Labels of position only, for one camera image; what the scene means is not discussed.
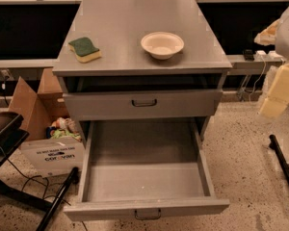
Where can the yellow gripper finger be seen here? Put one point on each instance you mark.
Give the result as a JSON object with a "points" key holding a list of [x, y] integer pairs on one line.
{"points": [[268, 35], [277, 97]]}

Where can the green and yellow sponge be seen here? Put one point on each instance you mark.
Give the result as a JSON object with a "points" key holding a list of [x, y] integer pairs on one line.
{"points": [[84, 50]]}

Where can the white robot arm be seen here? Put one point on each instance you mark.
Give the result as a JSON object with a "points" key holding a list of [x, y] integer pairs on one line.
{"points": [[282, 36]]}

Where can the grey drawer cabinet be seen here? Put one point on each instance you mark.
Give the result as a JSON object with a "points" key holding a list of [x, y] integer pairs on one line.
{"points": [[117, 27]]}

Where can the open grey middle drawer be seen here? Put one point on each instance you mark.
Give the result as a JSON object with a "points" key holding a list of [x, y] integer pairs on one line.
{"points": [[144, 169]]}

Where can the closed grey upper drawer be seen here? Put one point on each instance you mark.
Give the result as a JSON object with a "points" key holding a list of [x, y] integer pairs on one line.
{"points": [[141, 104]]}

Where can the white power strip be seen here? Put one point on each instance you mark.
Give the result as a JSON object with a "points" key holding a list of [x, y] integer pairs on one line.
{"points": [[270, 56]]}

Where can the black adapter on shelf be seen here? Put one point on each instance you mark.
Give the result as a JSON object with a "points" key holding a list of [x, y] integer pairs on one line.
{"points": [[248, 55]]}

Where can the black stand leg right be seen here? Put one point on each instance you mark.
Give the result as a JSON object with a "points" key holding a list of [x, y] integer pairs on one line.
{"points": [[279, 154]]}

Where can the white paper bowl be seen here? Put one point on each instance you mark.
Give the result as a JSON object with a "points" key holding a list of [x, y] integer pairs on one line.
{"points": [[162, 45]]}

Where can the colourful items in box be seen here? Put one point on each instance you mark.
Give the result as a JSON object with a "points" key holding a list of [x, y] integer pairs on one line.
{"points": [[61, 128]]}

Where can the open cardboard box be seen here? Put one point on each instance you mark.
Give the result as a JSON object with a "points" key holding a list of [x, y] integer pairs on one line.
{"points": [[39, 109]]}

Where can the black stand on left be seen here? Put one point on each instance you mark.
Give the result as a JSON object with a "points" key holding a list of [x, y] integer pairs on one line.
{"points": [[11, 137]]}

